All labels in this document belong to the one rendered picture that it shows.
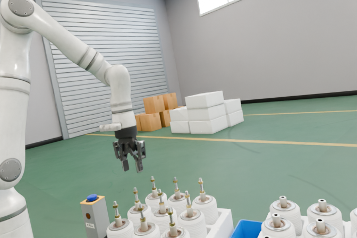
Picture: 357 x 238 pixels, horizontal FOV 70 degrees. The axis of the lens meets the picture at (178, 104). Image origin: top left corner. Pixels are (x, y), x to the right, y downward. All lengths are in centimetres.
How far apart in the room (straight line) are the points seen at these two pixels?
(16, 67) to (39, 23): 14
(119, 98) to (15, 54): 30
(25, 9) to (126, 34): 622
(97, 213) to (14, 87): 62
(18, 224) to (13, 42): 48
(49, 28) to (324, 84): 544
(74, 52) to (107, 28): 594
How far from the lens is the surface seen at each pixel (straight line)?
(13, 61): 81
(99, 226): 118
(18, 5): 84
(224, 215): 112
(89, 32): 650
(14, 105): 76
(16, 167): 75
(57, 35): 83
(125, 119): 84
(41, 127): 592
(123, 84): 84
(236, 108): 401
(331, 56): 578
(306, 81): 595
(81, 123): 608
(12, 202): 79
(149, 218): 112
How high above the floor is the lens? 71
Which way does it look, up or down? 4 degrees down
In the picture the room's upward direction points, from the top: 10 degrees counter-clockwise
